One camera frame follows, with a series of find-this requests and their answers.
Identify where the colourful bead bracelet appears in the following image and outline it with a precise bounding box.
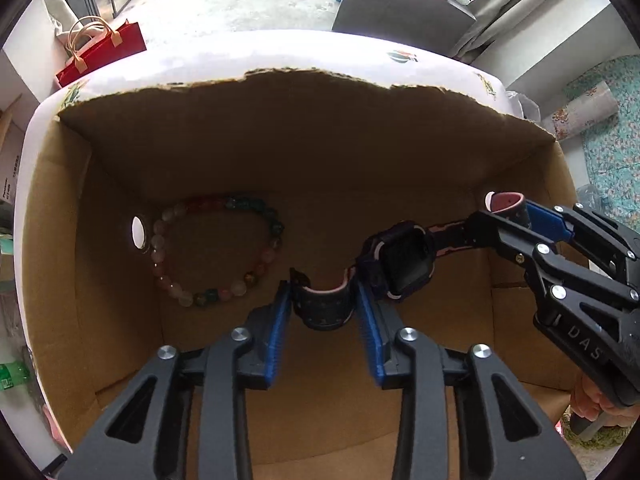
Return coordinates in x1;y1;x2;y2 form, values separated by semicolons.
149;195;286;309

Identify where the green plastic bottle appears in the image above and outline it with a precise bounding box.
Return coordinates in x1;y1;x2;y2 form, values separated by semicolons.
0;360;31;392

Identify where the brown cardboard box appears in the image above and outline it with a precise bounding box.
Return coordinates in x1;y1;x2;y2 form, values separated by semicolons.
20;69;587;466

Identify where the floral paper roll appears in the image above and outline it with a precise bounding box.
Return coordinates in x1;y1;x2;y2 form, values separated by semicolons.
542;82;618;138

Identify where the red gift bag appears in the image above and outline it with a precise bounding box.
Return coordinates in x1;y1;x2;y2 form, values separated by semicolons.
55;16;147;88

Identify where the grey curtain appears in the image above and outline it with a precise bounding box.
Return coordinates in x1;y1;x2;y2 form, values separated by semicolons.
450;0;596;63

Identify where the grey cabinet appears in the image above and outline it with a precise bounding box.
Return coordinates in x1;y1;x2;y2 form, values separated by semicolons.
331;0;478;56

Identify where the black pink smartwatch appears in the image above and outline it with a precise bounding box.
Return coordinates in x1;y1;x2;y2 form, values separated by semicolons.
289;191;531;332

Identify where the person's right hand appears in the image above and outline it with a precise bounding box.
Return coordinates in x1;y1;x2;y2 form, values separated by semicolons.
570;374;640;431

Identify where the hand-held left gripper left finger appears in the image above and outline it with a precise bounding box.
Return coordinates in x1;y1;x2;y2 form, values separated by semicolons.
60;280;293;480

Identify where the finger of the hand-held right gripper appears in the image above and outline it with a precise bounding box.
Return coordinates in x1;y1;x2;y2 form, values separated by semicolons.
524;201;640;291
465;210;640;323

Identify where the teal floral cloth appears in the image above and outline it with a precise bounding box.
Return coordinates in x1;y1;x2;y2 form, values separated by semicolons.
565;55;640;231

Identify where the white plastic bag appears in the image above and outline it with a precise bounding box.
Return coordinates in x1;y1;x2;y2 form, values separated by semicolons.
505;90;541;122

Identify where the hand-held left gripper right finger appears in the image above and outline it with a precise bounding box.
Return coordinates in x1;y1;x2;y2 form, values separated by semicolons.
352;278;586;480

